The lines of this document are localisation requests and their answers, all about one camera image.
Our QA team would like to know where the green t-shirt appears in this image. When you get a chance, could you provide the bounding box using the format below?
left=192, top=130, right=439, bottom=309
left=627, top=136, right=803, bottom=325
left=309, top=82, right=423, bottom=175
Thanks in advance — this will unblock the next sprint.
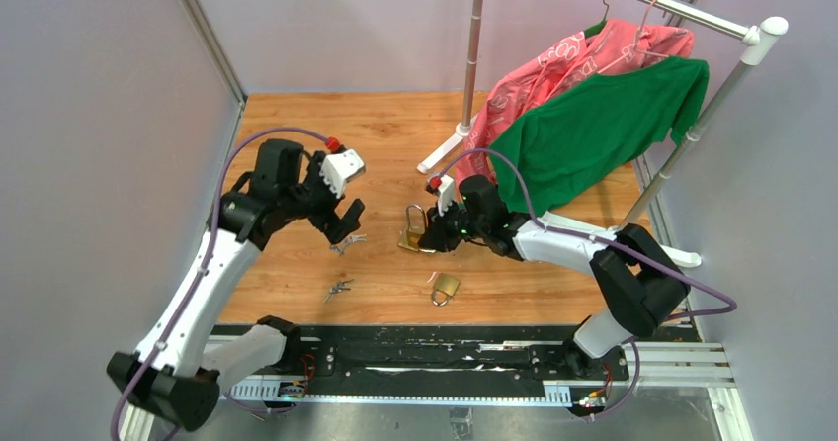
left=490, top=56, right=710, bottom=214

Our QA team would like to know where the pink printed shirt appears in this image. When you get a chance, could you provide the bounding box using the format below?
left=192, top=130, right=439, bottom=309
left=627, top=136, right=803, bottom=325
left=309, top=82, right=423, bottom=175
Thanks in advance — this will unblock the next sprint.
left=464, top=20, right=695, bottom=150

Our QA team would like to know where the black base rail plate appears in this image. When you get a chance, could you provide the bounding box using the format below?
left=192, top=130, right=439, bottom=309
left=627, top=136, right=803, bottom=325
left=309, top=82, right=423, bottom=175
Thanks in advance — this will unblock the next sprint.
left=238, top=322, right=656, bottom=400

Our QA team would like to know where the small brass padlock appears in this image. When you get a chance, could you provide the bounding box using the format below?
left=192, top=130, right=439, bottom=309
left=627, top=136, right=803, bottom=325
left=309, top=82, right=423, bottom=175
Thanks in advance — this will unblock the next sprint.
left=397, top=204, right=435, bottom=253

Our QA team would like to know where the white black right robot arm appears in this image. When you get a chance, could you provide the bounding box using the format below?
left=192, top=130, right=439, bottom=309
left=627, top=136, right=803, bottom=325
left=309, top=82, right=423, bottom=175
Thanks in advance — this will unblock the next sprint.
left=418, top=175, right=701, bottom=380

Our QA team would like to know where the metal clothes rack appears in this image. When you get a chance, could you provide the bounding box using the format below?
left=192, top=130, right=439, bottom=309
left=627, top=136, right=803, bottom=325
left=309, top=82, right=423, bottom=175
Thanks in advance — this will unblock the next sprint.
left=413, top=0, right=788, bottom=270

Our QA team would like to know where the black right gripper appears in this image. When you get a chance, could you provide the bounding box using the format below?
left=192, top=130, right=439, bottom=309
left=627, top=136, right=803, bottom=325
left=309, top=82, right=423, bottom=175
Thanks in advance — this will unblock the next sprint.
left=420, top=197, right=489, bottom=253

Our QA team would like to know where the silver key ring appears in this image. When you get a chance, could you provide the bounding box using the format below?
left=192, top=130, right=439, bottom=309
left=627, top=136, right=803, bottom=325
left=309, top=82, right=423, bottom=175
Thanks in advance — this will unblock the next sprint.
left=323, top=278, right=356, bottom=306

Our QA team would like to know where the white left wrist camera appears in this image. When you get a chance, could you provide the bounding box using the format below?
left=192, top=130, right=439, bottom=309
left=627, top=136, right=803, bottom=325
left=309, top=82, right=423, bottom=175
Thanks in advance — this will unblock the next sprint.
left=319, top=149, right=366, bottom=198

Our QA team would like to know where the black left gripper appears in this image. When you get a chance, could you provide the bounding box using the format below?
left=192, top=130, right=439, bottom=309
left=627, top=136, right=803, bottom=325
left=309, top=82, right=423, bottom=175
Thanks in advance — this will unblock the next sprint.
left=282, top=152, right=365, bottom=243

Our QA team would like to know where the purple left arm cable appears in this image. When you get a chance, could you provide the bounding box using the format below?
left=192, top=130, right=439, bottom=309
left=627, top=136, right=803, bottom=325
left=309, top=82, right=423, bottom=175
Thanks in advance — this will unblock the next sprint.
left=108, top=126, right=344, bottom=441

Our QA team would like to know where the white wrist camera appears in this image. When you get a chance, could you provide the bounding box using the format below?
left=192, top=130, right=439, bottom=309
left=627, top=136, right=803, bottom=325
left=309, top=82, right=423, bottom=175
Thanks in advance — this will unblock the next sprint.
left=428, top=174, right=455, bottom=216
left=319, top=149, right=366, bottom=198

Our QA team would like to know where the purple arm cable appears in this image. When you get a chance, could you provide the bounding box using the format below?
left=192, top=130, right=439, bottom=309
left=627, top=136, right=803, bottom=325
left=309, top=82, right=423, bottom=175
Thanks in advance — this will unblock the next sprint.
left=426, top=148, right=740, bottom=419
left=108, top=126, right=344, bottom=441

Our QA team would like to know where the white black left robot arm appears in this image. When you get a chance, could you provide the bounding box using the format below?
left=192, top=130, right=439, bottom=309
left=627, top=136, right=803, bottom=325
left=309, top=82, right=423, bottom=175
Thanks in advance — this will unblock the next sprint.
left=107, top=138, right=366, bottom=432

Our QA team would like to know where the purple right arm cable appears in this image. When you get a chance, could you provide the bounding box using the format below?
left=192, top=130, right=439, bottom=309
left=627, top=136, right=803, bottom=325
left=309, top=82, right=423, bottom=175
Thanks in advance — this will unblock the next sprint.
left=426, top=148, right=740, bottom=419

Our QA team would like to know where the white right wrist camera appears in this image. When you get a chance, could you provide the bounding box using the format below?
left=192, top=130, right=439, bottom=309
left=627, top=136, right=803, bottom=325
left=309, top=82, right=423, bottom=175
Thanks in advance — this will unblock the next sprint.
left=428, top=174, right=455, bottom=216

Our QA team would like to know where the large brass padlock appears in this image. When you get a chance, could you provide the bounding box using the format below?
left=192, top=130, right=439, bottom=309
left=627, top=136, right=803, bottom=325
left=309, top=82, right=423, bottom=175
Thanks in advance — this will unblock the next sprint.
left=430, top=273, right=461, bottom=307

